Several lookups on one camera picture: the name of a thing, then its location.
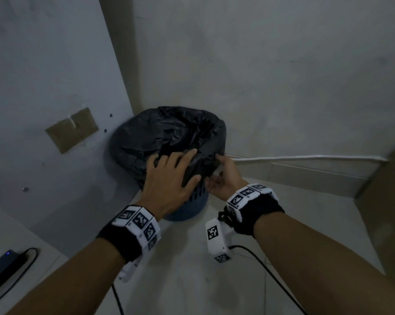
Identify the person's right hand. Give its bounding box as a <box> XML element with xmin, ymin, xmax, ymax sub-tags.
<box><xmin>204</xmin><ymin>153</ymin><xmax>249</xmax><ymax>200</ymax></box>

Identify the person's left hand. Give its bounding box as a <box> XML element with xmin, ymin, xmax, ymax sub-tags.
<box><xmin>135</xmin><ymin>148</ymin><xmax>202</xmax><ymax>222</ymax></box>

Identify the blue plastic waste basket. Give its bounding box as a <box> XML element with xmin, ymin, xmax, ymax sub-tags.
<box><xmin>161</xmin><ymin>182</ymin><xmax>210</xmax><ymax>222</ymax></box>

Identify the new black trash bag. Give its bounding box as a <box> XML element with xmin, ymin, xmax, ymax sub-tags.
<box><xmin>109</xmin><ymin>106</ymin><xmax>228</xmax><ymax>191</ymax></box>

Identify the person's right forearm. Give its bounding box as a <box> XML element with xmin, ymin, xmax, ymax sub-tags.
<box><xmin>253</xmin><ymin>211</ymin><xmax>395</xmax><ymax>315</ymax></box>

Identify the person's left forearm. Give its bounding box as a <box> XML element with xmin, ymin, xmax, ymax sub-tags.
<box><xmin>5</xmin><ymin>238</ymin><xmax>126</xmax><ymax>315</ymax></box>

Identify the right wristband with markers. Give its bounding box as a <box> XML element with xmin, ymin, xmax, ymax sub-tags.
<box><xmin>223</xmin><ymin>183</ymin><xmax>286</xmax><ymax>240</ymax></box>

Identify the wristband with markers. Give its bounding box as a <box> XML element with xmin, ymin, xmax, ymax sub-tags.
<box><xmin>96</xmin><ymin>205</ymin><xmax>161</xmax><ymax>263</ymax></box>
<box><xmin>223</xmin><ymin>183</ymin><xmax>286</xmax><ymax>240</ymax></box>

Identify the left wristband with markers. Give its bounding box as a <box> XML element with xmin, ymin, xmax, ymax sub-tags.
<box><xmin>96</xmin><ymin>205</ymin><xmax>161</xmax><ymax>263</ymax></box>

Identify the narrow brown tape patch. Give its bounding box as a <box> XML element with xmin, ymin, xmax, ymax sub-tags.
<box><xmin>70</xmin><ymin>107</ymin><xmax>99</xmax><ymax>140</ymax></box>

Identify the wide brown tape patch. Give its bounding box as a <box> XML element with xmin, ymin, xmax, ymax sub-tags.
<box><xmin>45</xmin><ymin>118</ymin><xmax>85</xmax><ymax>154</ymax></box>

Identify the brown cardboard box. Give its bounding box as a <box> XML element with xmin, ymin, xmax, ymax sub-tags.
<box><xmin>354</xmin><ymin>144</ymin><xmax>395</xmax><ymax>292</ymax></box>

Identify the black power adapter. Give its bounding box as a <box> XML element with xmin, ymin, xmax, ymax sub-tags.
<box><xmin>0</xmin><ymin>249</ymin><xmax>24</xmax><ymax>287</ymax></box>

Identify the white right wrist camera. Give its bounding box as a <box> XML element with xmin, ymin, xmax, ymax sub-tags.
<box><xmin>205</xmin><ymin>211</ymin><xmax>234</xmax><ymax>263</ymax></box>

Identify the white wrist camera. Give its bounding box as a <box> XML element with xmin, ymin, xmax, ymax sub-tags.
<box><xmin>118</xmin><ymin>255</ymin><xmax>142</xmax><ymax>283</ymax></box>
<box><xmin>205</xmin><ymin>211</ymin><xmax>234</xmax><ymax>263</ymax></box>

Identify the white wall cable conduit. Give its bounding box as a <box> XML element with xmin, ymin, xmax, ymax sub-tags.
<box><xmin>225</xmin><ymin>154</ymin><xmax>390</xmax><ymax>163</ymax></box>

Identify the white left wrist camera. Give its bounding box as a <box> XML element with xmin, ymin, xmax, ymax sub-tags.
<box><xmin>118</xmin><ymin>255</ymin><xmax>142</xmax><ymax>283</ymax></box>

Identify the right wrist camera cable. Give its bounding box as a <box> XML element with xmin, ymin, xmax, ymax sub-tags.
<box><xmin>228</xmin><ymin>245</ymin><xmax>308</xmax><ymax>315</ymax></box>

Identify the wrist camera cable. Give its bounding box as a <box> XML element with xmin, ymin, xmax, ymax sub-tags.
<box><xmin>228</xmin><ymin>245</ymin><xmax>308</xmax><ymax>315</ymax></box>
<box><xmin>111</xmin><ymin>283</ymin><xmax>125</xmax><ymax>315</ymax></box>

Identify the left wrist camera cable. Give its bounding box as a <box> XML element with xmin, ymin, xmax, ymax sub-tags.
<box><xmin>111</xmin><ymin>283</ymin><xmax>125</xmax><ymax>315</ymax></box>

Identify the black adapter cable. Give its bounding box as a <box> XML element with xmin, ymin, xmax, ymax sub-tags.
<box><xmin>0</xmin><ymin>247</ymin><xmax>39</xmax><ymax>311</ymax></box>

